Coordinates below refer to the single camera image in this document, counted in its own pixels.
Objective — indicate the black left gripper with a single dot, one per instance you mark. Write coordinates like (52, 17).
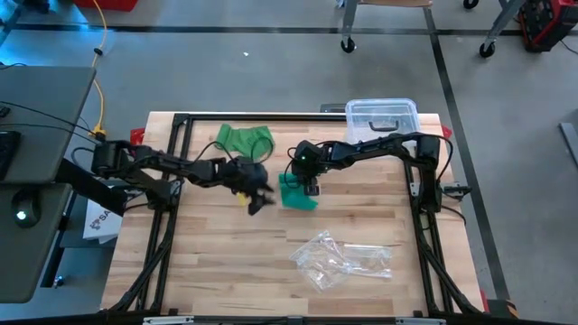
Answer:
(246, 176)

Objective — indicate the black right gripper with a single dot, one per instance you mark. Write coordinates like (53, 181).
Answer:
(314, 167)

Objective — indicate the teal elastic bandage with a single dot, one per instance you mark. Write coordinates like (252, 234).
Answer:
(295, 201)

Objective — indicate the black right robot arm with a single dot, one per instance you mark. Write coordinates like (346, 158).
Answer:
(375, 146)

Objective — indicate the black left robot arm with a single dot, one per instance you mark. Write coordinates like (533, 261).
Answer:
(171, 160)

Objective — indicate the light green elastic bandage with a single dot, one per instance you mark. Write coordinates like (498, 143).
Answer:
(239, 137)

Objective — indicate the crumpled clear plastic bag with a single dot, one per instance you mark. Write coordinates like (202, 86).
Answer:
(323, 262)

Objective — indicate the dark grey block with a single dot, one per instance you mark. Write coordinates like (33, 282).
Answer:
(333, 108)

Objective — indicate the clear plastic lidded container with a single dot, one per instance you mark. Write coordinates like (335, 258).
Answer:
(361, 113)

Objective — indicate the red clamp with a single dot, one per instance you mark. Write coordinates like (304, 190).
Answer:
(137, 135)
(446, 134)

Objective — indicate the grey metal connector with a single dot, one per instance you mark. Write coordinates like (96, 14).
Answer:
(458, 189)

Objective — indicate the white printed paper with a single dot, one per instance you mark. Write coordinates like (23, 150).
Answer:
(101, 223)

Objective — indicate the grey cart leg with caster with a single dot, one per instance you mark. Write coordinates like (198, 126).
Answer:
(347, 22)

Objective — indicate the black diagonal beam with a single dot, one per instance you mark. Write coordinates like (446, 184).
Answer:
(90, 185)

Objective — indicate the black and orange box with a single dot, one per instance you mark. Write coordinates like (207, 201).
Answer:
(501, 309)

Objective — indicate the grey desk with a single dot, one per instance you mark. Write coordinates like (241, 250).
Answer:
(40, 135)

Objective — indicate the black computer mouse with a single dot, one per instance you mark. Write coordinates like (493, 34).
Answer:
(25, 210)

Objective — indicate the black caster wheel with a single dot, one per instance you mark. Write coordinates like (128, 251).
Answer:
(471, 3)

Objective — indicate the grey table leg with caster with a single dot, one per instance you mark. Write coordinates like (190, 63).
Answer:
(501, 27)

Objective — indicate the red crate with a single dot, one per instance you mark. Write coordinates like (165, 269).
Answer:
(106, 3)

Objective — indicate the black keyboard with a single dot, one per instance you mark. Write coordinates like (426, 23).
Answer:
(6, 153)

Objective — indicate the grey metal bar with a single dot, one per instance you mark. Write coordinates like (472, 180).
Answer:
(570, 144)

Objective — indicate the red and black toolbox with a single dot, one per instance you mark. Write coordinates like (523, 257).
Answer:
(548, 22)

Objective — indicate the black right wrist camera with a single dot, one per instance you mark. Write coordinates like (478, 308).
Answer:
(306, 148)

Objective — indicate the silver mounting bracket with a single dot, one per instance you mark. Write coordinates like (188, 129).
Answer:
(412, 189)
(176, 187)

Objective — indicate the white metal bracket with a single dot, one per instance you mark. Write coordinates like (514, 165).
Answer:
(420, 322)
(167, 321)

